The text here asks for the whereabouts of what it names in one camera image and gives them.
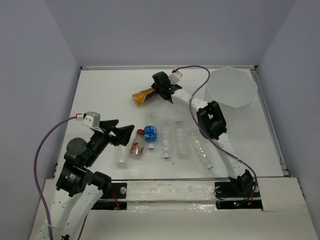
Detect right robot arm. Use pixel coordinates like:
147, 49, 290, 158
151, 71, 258, 201

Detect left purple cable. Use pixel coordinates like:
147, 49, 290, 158
33, 113, 85, 240

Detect blue label bottle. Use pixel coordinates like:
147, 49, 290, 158
144, 111, 158, 151

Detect red cap bottle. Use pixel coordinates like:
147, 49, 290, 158
130, 129, 145, 159

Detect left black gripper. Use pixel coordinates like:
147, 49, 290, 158
85, 118, 135, 166

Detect clear bottle grey cap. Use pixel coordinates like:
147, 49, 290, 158
174, 120, 190, 160

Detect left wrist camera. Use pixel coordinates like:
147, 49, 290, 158
82, 111, 101, 129

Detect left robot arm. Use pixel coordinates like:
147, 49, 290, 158
35, 112, 135, 240

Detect white plastic bin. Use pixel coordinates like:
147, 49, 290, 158
204, 66, 258, 108

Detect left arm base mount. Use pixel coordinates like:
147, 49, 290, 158
91, 182, 128, 211

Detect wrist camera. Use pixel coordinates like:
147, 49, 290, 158
82, 111, 101, 129
168, 71, 183, 85

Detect clear bottle white cap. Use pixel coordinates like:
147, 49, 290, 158
159, 117, 173, 160

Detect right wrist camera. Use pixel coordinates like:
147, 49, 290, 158
168, 71, 183, 85

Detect orange juice bottle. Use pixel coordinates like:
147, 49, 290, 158
132, 88, 153, 106

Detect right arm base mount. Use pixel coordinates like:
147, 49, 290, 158
213, 181, 263, 210

